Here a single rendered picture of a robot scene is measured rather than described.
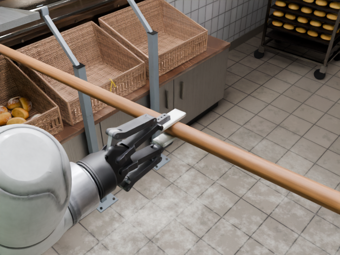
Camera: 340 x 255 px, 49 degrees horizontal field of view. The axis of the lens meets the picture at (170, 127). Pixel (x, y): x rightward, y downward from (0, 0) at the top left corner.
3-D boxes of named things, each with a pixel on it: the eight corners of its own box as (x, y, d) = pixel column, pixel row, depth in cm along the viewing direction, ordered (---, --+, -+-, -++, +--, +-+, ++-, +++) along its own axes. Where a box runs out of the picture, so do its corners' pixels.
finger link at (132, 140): (106, 158, 66) (103, 153, 66) (149, 122, 72) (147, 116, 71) (120, 167, 64) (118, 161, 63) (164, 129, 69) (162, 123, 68)
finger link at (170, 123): (151, 127, 72) (150, 124, 71) (175, 111, 76) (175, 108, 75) (162, 132, 70) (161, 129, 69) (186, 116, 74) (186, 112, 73)
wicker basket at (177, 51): (100, 56, 255) (95, 17, 237) (158, 30, 287) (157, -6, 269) (151, 82, 229) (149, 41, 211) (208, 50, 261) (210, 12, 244)
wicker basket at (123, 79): (22, 92, 220) (9, 50, 203) (96, 58, 253) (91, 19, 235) (72, 127, 195) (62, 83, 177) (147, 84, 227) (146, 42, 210)
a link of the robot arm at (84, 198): (49, 209, 64) (78, 189, 67) (79, 236, 59) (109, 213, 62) (34, 168, 59) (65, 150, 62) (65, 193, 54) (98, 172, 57)
